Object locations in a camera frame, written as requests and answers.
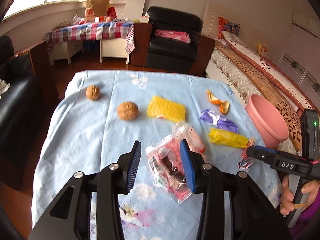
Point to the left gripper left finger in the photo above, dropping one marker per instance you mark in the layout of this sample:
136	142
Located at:
68	215

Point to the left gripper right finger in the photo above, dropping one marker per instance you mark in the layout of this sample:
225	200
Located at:
252	214

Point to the yellow plastic bag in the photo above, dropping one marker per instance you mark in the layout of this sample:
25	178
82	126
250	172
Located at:
227	138

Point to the red white snack wrapper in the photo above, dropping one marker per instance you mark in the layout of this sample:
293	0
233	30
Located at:
165	164

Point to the orange peel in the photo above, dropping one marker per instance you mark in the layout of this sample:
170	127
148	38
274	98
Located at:
223	105

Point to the yellow foam net sleeve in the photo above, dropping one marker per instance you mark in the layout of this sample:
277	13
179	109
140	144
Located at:
166	109

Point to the clear red plastic bag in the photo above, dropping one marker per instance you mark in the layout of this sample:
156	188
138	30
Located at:
183	130

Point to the pink plastic bin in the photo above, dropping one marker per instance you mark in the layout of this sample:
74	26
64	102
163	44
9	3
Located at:
268	121

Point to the rolled white red quilt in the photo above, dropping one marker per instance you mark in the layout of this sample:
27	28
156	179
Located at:
270	71

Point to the white wardrobe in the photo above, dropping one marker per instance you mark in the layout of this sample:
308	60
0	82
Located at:
300	56

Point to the light blue table cloth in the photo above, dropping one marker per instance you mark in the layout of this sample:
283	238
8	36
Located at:
88	136

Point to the black leather sofa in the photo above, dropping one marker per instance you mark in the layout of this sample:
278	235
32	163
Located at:
29	92

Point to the walnut near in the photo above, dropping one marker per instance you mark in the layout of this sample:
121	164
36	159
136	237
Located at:
127	111

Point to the walnut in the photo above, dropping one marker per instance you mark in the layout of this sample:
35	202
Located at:
93	92
127	111

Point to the yellow small cushion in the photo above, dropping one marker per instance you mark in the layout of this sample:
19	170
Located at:
262	50

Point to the walnut far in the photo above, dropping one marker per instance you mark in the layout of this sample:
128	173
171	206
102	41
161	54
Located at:
93	92

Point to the bed with patterned cover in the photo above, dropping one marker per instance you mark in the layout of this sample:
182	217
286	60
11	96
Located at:
245	78

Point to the white cloth on sofa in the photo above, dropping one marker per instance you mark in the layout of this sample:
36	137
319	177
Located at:
3	86

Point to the colourful pillow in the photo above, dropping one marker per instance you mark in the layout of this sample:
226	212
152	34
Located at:
226	25

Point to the white desk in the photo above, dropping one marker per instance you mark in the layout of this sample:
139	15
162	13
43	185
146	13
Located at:
114	48

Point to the pink folded blanket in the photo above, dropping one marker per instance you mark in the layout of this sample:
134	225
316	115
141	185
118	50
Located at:
174	35

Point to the black leather armchair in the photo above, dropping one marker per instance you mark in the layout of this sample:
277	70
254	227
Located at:
167	54

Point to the checkered table cloth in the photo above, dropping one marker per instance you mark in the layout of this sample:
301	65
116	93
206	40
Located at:
95	31

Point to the red gift bag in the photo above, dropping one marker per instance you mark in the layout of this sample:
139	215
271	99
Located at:
111	12

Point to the tissue box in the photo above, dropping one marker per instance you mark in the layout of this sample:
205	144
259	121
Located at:
145	18

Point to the brown paper shopping bag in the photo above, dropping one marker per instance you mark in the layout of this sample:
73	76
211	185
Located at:
95	8

